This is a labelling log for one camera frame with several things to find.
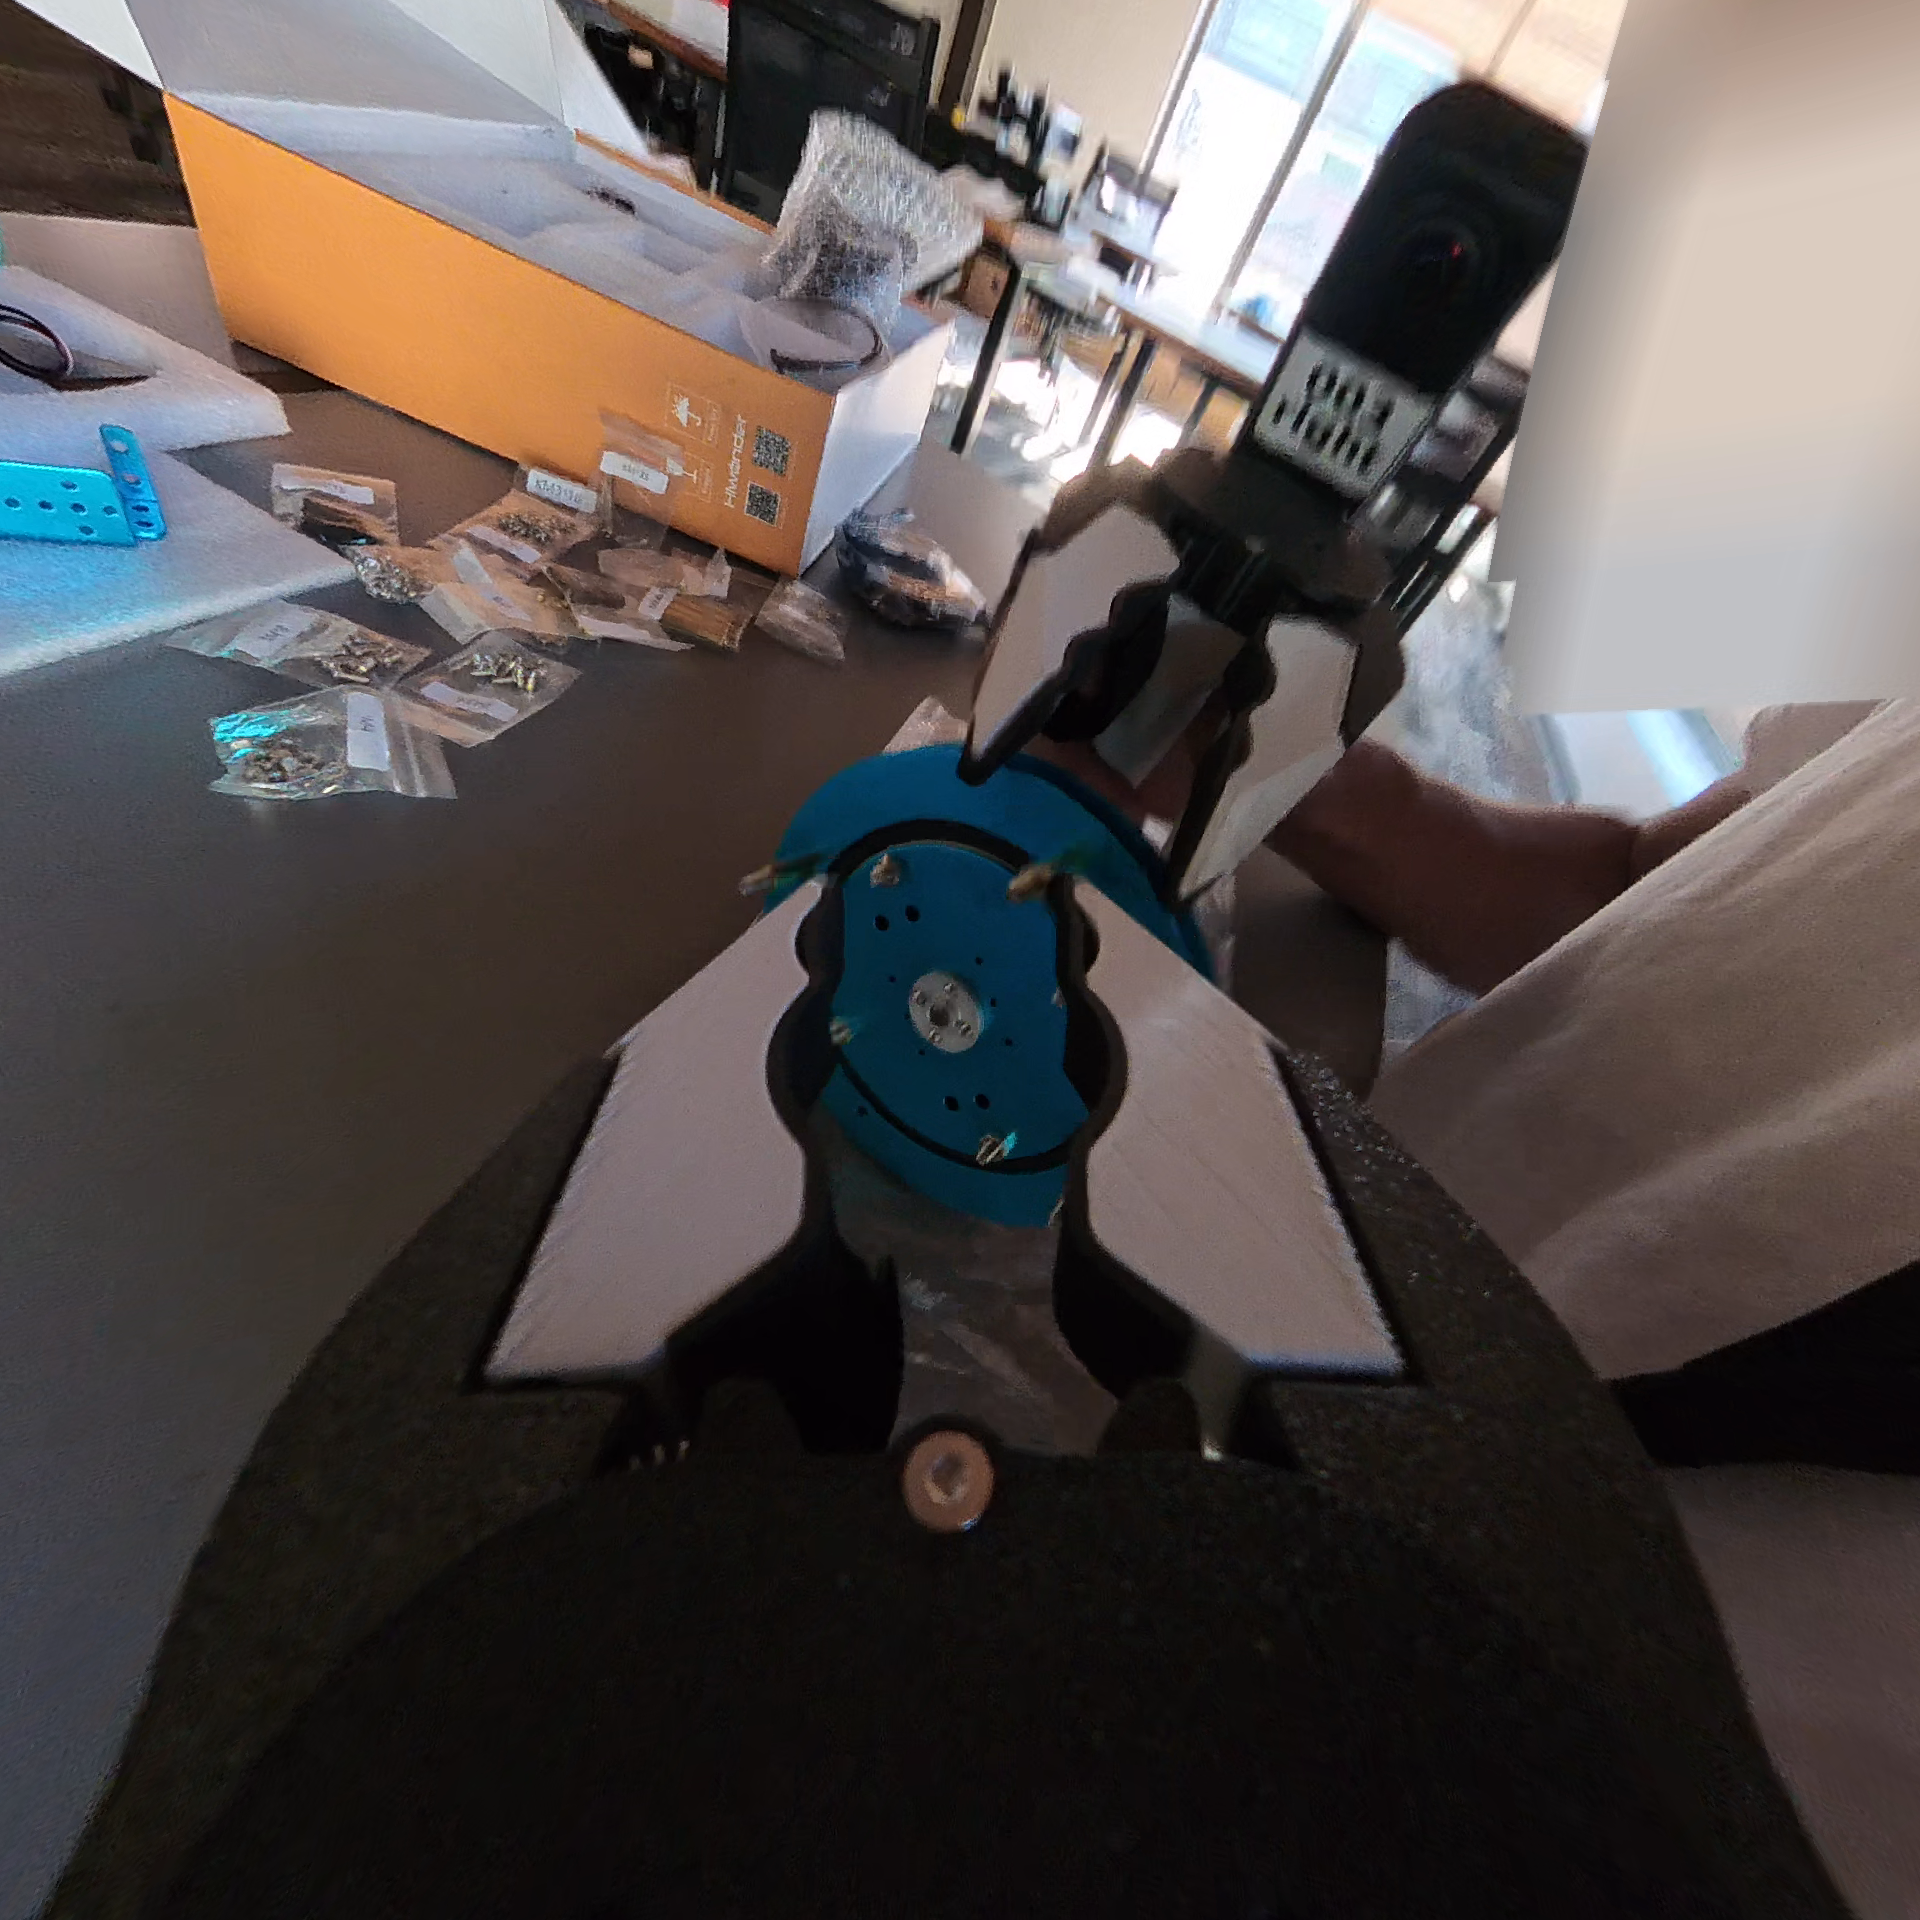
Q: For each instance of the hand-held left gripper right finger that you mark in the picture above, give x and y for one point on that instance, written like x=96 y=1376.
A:
x=1229 y=1201

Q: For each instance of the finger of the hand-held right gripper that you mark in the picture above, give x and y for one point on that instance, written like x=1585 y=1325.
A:
x=1299 y=720
x=1065 y=599

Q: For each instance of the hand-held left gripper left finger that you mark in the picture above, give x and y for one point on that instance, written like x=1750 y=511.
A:
x=660 y=1201

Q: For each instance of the blue metal turntable disc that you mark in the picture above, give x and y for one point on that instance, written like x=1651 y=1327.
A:
x=961 y=914

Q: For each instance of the person's right forearm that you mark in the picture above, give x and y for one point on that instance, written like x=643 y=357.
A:
x=1469 y=870

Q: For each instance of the person's right hand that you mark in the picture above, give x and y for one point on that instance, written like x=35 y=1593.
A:
x=1189 y=765

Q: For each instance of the black wrapped bundle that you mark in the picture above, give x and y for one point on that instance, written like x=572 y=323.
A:
x=908 y=579

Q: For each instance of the bright window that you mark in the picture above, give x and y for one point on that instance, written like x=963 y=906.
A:
x=1275 y=149

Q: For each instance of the clear plastic bag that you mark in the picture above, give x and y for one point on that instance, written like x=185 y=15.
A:
x=961 y=1319

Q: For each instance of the bubble wrap bundle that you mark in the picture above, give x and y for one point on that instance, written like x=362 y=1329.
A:
x=856 y=210

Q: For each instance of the black mesh office chair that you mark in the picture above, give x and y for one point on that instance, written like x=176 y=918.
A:
x=826 y=89

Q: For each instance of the pile of small screw bags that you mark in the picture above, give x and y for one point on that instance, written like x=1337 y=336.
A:
x=374 y=674

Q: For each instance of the orange cardboard box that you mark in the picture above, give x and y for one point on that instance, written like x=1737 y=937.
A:
x=451 y=315

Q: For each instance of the white foam sheet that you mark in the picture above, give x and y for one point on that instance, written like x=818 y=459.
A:
x=180 y=586

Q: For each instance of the blue metal bracket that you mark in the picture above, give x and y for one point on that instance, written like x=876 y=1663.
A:
x=60 y=503

